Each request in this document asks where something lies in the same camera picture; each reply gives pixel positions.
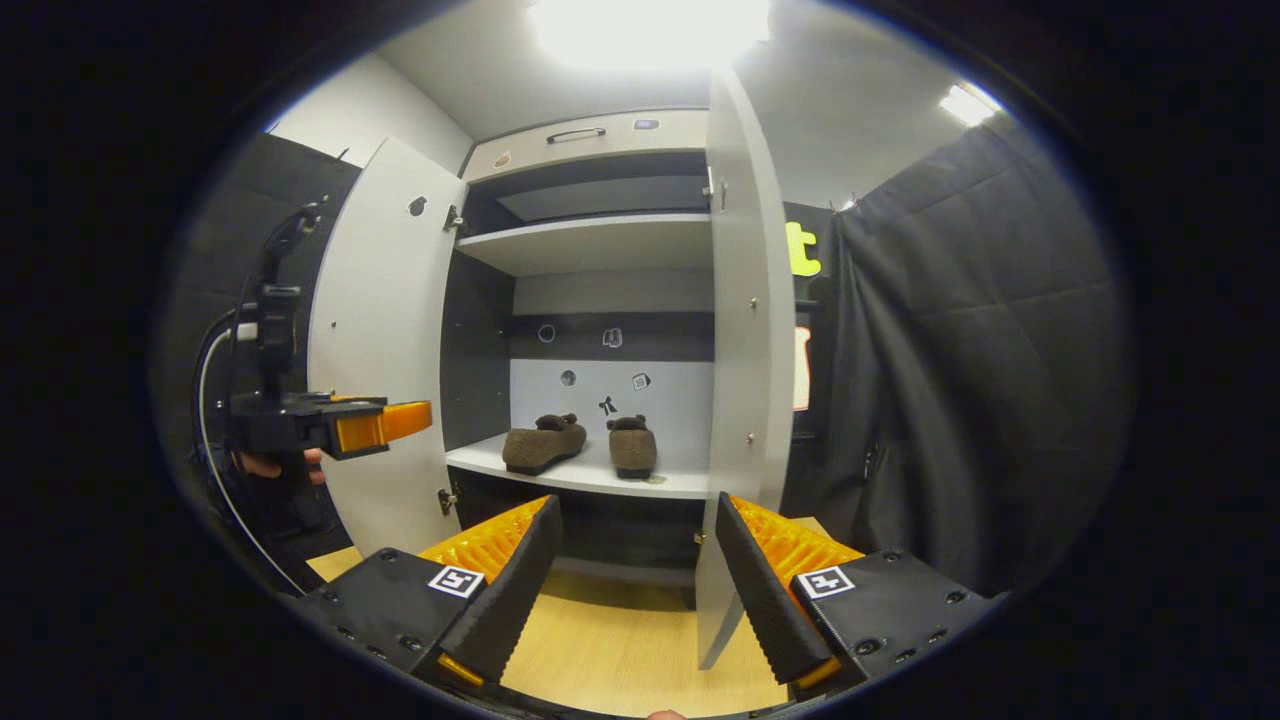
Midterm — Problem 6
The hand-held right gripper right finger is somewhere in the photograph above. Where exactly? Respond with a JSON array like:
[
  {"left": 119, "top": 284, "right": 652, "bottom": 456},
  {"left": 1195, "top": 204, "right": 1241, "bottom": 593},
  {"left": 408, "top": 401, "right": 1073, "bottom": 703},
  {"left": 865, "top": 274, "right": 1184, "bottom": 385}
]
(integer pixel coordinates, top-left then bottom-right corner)
[{"left": 715, "top": 492, "right": 1001, "bottom": 701}]

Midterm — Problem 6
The brown fuzzy shoe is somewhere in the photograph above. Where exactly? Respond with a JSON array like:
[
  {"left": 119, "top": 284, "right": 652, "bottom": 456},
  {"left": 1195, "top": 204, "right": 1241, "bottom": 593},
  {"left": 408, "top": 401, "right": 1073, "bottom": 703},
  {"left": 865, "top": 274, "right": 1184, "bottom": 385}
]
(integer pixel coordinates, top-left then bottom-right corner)
[
  {"left": 502, "top": 413, "right": 589, "bottom": 477},
  {"left": 606, "top": 415, "right": 659, "bottom": 480}
]

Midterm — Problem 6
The small ceiling light panel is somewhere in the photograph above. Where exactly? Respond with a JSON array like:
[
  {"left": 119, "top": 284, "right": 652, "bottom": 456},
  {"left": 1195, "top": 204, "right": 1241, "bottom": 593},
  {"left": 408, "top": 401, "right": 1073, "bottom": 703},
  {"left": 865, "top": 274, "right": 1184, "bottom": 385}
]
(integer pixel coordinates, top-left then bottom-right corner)
[{"left": 938, "top": 83, "right": 1004, "bottom": 128}]

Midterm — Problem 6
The grey cabinet door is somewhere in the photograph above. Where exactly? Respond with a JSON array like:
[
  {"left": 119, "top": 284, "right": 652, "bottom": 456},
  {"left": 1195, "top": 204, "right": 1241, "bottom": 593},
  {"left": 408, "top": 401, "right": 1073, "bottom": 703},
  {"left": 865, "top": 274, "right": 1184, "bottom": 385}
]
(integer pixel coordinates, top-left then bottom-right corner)
[
  {"left": 695, "top": 70, "right": 798, "bottom": 671},
  {"left": 307, "top": 137, "right": 469, "bottom": 558}
]

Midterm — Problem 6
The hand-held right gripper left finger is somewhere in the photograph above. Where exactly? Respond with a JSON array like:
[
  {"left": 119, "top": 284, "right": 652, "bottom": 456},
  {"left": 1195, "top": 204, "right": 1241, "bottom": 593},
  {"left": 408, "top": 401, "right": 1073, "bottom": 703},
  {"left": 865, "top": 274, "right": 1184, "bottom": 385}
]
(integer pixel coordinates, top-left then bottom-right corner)
[{"left": 300, "top": 494, "right": 564, "bottom": 691}]

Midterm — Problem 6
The grey shoe cabinet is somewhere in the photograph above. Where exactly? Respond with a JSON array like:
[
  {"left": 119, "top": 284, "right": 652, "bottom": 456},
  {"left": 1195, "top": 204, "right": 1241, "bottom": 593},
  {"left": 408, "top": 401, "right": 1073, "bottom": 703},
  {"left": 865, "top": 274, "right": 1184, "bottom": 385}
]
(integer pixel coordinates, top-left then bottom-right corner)
[{"left": 440, "top": 108, "right": 716, "bottom": 611}]

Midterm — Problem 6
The large ceiling light panel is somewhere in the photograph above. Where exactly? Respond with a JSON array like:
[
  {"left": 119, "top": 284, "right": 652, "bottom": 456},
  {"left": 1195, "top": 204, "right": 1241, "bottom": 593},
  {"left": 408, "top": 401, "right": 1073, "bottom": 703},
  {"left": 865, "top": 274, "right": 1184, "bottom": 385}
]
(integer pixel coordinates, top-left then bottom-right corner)
[{"left": 527, "top": 0, "right": 773, "bottom": 71}]

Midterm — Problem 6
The white camera cable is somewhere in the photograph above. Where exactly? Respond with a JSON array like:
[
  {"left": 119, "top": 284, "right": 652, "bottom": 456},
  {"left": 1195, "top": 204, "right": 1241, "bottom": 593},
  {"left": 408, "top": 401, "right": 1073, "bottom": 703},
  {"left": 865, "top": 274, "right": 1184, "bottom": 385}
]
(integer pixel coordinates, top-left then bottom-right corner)
[{"left": 197, "top": 310, "right": 306, "bottom": 596}]

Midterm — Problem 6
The black backdrop cloth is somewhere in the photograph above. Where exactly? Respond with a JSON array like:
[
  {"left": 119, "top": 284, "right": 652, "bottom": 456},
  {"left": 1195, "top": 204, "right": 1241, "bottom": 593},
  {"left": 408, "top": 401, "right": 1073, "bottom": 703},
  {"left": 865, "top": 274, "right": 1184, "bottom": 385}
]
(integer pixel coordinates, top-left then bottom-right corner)
[{"left": 155, "top": 115, "right": 1136, "bottom": 596}]

